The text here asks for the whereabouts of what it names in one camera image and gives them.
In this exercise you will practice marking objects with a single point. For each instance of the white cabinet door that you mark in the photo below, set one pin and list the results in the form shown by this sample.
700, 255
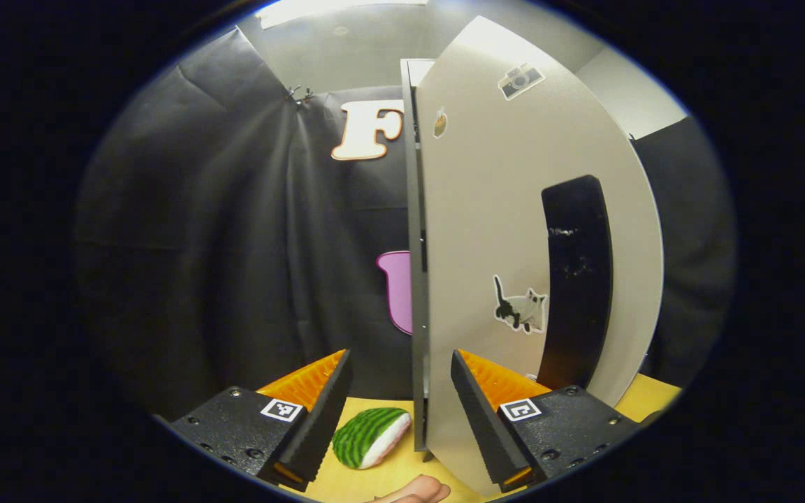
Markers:
486, 209

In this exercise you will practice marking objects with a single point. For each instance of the white shoe cabinet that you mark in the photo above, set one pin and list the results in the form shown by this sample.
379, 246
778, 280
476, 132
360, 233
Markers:
415, 279

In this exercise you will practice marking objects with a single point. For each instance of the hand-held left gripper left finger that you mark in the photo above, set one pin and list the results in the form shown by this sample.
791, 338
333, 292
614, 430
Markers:
322, 419

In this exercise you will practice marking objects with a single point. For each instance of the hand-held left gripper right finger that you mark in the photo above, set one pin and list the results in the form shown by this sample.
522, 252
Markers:
486, 419

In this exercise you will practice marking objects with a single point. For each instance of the watermelon slice plush toy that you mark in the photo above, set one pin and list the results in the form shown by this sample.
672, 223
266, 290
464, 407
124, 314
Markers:
367, 436

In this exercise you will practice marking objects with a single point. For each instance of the black backdrop cloth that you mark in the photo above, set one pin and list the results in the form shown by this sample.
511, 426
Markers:
696, 244
235, 244

